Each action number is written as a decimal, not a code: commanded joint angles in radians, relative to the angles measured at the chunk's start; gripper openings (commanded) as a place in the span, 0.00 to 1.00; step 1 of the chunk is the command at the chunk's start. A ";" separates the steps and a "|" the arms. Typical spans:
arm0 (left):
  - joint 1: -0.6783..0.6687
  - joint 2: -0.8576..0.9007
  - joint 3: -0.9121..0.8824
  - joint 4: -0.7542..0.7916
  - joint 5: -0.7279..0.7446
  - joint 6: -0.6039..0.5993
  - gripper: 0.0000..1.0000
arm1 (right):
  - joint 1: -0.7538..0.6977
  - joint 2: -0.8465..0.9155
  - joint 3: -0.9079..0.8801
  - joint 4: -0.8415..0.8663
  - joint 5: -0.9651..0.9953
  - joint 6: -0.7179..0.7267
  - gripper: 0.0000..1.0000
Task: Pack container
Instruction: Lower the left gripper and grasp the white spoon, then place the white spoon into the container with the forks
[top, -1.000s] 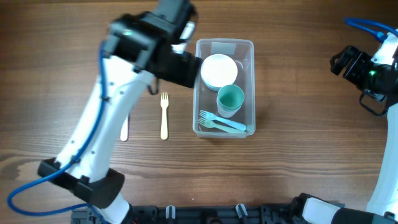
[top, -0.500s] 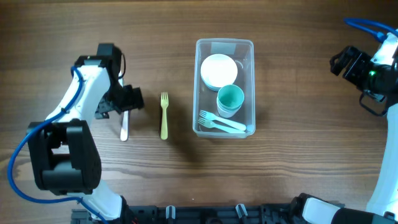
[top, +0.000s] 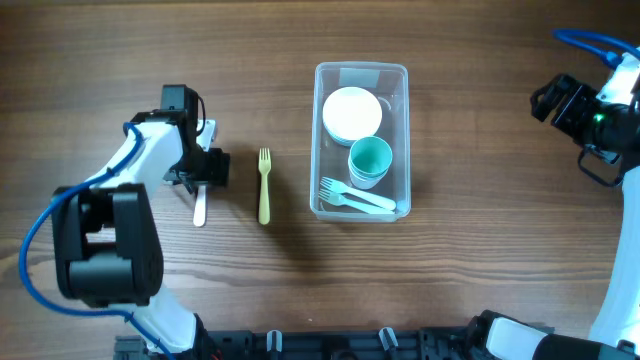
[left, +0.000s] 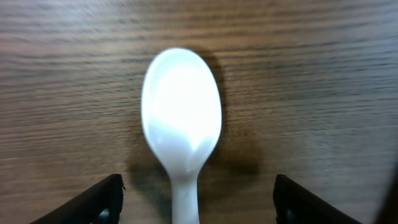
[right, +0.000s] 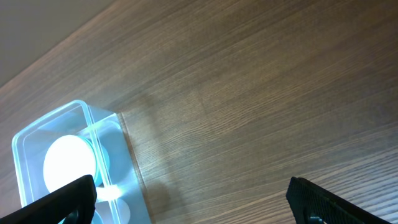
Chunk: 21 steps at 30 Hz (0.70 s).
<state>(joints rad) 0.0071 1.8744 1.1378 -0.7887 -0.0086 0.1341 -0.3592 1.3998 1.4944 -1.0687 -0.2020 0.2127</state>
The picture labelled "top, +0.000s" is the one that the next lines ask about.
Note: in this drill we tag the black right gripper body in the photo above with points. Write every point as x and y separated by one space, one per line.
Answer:
561 105

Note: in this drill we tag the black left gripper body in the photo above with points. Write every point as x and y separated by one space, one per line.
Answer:
208 170

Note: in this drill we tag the white plastic spoon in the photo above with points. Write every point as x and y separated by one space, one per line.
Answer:
200 208

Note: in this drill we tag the light blue plastic fork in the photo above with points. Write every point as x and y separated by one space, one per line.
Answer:
341 188

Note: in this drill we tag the light green plastic fork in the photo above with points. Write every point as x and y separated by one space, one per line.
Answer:
336 199

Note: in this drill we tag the green plastic cup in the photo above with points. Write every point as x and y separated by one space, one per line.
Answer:
370 156

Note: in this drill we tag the blue plastic cup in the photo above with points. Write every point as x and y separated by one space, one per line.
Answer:
363 182

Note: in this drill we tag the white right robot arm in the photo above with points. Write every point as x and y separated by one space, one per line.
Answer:
604 124

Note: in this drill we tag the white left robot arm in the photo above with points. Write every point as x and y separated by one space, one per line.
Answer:
107 250

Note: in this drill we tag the clear plastic container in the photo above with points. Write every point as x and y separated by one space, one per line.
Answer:
390 84

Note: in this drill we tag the yellow plastic fork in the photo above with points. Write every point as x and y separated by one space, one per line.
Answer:
264 168

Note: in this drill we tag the white plate stack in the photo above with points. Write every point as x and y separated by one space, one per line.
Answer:
350 114

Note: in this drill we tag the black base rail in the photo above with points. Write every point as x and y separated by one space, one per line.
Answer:
423 344

